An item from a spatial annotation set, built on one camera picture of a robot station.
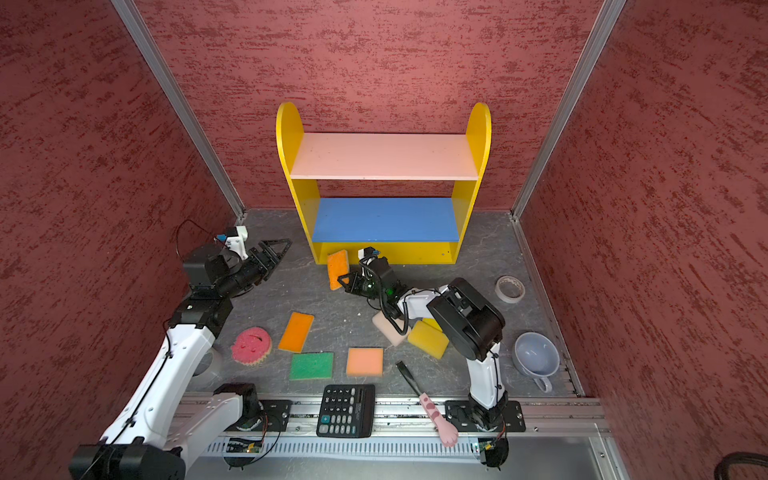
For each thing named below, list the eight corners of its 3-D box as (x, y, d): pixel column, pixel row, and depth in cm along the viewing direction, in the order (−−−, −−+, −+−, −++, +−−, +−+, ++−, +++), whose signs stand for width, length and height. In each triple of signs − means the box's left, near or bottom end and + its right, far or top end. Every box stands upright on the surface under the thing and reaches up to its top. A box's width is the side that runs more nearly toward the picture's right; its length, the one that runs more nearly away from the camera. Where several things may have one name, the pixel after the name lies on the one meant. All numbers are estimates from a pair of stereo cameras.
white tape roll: (498, 302, 98) (500, 298, 96) (492, 279, 104) (494, 275, 102) (526, 302, 98) (529, 299, 96) (519, 279, 104) (521, 275, 102)
